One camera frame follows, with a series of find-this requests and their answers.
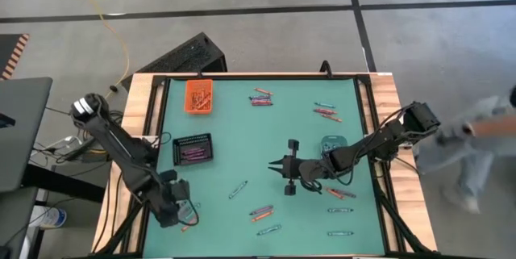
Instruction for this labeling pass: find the grey desk top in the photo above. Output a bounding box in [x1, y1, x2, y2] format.
[0, 76, 53, 194]

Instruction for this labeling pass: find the black orange-striped floor mat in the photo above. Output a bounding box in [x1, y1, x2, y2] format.
[0, 32, 31, 81]

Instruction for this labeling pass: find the green table mat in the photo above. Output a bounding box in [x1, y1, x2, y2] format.
[143, 77, 386, 257]

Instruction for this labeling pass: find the yellow cable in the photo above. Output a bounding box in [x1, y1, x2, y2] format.
[65, 0, 132, 102]

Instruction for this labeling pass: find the black metal table frame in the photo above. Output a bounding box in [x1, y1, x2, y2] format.
[90, 71, 439, 259]

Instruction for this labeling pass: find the white bottle with blue label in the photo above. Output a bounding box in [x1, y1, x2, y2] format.
[30, 206, 68, 228]

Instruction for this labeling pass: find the grey cabinet panel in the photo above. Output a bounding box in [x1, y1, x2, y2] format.
[0, 188, 40, 259]

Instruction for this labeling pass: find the pale green plastic bin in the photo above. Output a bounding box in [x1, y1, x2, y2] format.
[320, 134, 348, 156]

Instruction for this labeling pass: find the person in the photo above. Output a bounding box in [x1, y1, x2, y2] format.
[414, 84, 516, 215]

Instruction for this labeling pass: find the orange plastic basket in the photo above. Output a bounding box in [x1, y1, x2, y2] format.
[184, 78, 214, 115]

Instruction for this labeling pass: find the black desk beam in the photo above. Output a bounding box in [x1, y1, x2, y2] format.
[22, 164, 106, 203]

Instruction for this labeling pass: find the black plastic basket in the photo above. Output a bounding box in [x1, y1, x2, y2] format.
[172, 132, 214, 167]

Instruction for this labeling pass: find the white cable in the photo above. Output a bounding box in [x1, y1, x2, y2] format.
[31, 136, 84, 159]

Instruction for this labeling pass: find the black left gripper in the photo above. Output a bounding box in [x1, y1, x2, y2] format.
[149, 169, 201, 229]

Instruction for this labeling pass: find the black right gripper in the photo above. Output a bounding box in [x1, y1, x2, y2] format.
[268, 138, 324, 197]

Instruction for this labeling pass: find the black perforated box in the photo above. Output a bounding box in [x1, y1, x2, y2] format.
[120, 31, 228, 90]

